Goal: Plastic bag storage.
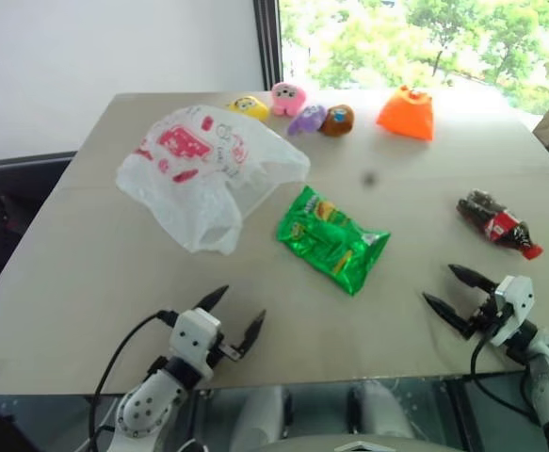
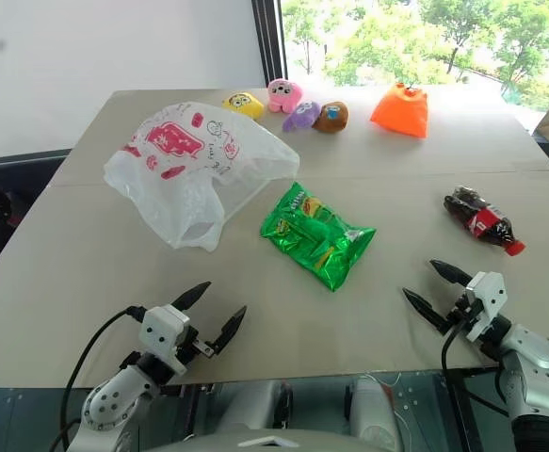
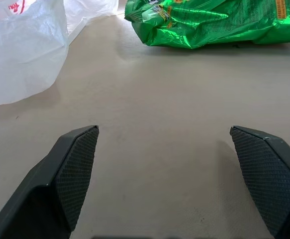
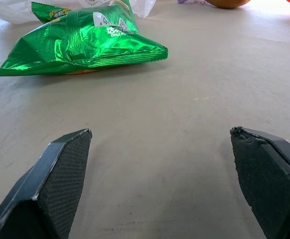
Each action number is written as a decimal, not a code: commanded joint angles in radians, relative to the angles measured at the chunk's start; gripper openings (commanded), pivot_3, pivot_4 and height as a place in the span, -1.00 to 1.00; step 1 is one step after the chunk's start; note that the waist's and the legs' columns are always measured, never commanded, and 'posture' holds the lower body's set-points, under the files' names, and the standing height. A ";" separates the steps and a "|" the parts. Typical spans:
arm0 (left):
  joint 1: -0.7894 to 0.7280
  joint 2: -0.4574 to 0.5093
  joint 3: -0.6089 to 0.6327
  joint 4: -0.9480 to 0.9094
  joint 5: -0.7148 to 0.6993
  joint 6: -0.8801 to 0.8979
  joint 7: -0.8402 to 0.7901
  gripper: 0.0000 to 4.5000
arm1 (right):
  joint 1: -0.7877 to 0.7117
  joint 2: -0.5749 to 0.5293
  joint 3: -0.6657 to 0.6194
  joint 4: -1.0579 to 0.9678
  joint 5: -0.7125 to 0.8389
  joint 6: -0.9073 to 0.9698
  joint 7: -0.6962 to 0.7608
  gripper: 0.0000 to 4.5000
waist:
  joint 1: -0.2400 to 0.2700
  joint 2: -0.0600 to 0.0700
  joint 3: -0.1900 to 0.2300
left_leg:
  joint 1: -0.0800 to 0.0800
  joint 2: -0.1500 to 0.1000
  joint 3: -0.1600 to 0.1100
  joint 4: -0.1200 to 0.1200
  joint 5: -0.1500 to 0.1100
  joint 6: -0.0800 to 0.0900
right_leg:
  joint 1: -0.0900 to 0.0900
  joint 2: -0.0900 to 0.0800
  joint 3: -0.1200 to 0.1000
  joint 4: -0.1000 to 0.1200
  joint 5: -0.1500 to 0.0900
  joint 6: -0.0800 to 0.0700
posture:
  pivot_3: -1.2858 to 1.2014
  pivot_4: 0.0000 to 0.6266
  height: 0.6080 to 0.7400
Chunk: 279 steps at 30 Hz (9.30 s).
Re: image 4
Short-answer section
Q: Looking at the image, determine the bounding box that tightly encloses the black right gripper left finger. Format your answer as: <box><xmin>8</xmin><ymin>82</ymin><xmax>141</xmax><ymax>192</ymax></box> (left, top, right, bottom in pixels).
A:
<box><xmin>0</xmin><ymin>128</ymin><xmax>93</xmax><ymax>239</ymax></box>

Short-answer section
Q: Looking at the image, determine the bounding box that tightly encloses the green foil snack bag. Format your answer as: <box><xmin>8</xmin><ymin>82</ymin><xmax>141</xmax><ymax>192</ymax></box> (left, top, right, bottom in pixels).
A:
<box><xmin>0</xmin><ymin>0</ymin><xmax>169</xmax><ymax>77</ymax></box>

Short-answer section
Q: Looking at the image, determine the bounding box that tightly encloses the white plastic bag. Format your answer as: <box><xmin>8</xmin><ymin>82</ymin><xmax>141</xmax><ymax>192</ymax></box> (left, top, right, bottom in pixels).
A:
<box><xmin>0</xmin><ymin>0</ymin><xmax>157</xmax><ymax>25</ymax></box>

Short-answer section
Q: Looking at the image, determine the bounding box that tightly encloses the round orange fruit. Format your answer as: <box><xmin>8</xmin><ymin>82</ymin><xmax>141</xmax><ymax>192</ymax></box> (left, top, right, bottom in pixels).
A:
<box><xmin>206</xmin><ymin>0</ymin><xmax>252</xmax><ymax>9</ymax></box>

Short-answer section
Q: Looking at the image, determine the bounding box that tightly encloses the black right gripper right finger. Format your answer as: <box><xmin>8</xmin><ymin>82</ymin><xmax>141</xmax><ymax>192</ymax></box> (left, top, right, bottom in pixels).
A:
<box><xmin>229</xmin><ymin>126</ymin><xmax>290</xmax><ymax>239</ymax></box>

